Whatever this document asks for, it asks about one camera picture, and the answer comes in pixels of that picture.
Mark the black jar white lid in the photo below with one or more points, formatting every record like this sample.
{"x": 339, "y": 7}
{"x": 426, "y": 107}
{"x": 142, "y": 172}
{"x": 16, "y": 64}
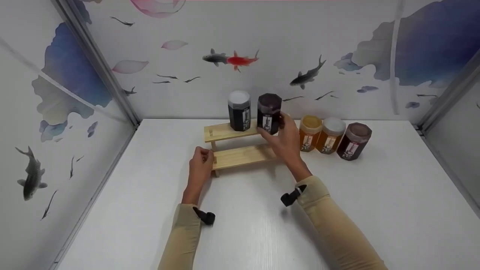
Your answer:
{"x": 239, "y": 110}

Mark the amber jar white lid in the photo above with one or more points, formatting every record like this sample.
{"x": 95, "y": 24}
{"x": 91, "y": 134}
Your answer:
{"x": 330, "y": 135}

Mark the wooden two-step shelf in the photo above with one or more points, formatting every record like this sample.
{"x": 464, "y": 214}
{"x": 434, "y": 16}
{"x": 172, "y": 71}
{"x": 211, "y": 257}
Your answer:
{"x": 240, "y": 150}

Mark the person's left hand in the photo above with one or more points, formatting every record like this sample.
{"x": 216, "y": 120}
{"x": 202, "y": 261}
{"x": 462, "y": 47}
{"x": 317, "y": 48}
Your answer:
{"x": 198, "y": 170}

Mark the amber jar yellow lid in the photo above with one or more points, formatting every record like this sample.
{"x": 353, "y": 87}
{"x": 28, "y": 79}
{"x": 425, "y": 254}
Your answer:
{"x": 309, "y": 132}

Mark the person's right hand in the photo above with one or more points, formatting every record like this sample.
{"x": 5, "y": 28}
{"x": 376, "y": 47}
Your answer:
{"x": 287, "y": 144}

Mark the person's left fingers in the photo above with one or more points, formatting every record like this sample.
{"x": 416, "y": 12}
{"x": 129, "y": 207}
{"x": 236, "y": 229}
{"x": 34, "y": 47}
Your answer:
{"x": 206, "y": 155}

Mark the dark jar purple lid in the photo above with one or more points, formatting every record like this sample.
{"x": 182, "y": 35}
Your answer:
{"x": 269, "y": 113}

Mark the dark red jar maroon lid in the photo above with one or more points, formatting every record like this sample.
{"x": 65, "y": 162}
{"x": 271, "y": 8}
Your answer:
{"x": 353, "y": 141}

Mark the black wrist band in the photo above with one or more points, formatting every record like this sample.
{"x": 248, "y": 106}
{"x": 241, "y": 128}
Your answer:
{"x": 291, "y": 196}
{"x": 205, "y": 216}

